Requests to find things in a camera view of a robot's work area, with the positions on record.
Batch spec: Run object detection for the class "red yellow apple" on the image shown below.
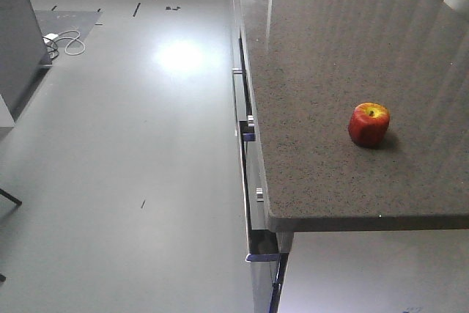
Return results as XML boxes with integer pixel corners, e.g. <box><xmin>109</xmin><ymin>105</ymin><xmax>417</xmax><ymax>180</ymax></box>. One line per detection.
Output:
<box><xmin>348</xmin><ymin>102</ymin><xmax>391</xmax><ymax>148</ymax></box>

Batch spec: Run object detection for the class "silver oven knob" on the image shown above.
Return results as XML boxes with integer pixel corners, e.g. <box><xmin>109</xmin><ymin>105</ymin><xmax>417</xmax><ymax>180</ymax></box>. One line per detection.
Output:
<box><xmin>256</xmin><ymin>188</ymin><xmax>264</xmax><ymax>202</ymax></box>
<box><xmin>247</xmin><ymin>115</ymin><xmax>255</xmax><ymax>128</ymax></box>

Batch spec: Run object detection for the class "silver oven knob lower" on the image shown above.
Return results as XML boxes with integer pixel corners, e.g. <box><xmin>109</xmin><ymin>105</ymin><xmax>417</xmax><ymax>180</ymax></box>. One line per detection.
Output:
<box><xmin>256</xmin><ymin>188</ymin><xmax>264</xmax><ymax>202</ymax></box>

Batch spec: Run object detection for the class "grey kitchen counter cabinet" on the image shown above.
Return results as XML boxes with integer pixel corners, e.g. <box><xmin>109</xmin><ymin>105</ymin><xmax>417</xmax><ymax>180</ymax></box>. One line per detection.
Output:
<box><xmin>240</xmin><ymin>0</ymin><xmax>468</xmax><ymax>312</ymax></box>

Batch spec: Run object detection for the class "white power adapter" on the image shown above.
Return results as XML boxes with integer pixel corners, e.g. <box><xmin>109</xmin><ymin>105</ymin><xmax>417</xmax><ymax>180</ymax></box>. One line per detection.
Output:
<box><xmin>43</xmin><ymin>33</ymin><xmax>59</xmax><ymax>44</ymax></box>

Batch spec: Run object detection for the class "grey kitchen island cabinet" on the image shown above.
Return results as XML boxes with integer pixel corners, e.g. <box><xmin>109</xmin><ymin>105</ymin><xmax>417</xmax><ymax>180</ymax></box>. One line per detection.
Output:
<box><xmin>1</xmin><ymin>0</ymin><xmax>51</xmax><ymax>120</ymax></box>

